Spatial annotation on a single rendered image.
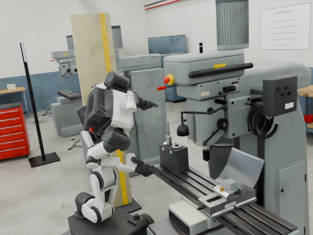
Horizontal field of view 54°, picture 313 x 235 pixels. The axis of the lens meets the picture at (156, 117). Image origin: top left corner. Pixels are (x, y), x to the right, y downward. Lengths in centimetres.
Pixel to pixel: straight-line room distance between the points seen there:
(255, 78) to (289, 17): 483
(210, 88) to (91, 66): 185
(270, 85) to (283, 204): 97
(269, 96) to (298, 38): 494
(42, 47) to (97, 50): 730
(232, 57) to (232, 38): 14
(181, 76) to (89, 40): 183
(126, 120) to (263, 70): 94
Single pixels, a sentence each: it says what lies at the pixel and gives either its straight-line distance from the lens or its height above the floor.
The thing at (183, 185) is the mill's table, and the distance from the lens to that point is 220.
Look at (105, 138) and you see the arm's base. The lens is 184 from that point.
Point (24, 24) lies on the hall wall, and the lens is 1062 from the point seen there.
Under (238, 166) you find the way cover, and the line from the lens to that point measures 234.
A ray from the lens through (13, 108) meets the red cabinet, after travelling 609.
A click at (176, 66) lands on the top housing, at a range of 173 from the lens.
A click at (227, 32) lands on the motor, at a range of 197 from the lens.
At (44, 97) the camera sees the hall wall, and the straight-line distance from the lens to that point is 1072.
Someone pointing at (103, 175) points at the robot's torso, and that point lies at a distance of 231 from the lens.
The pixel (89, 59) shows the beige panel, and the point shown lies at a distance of 338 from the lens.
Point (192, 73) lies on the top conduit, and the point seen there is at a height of 180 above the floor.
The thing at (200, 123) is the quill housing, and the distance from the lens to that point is 187.
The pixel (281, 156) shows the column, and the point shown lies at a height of 115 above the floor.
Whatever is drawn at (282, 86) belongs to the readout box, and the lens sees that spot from 185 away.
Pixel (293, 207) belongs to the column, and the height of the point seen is 73.
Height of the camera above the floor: 200
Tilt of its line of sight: 15 degrees down
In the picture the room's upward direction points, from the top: 5 degrees counter-clockwise
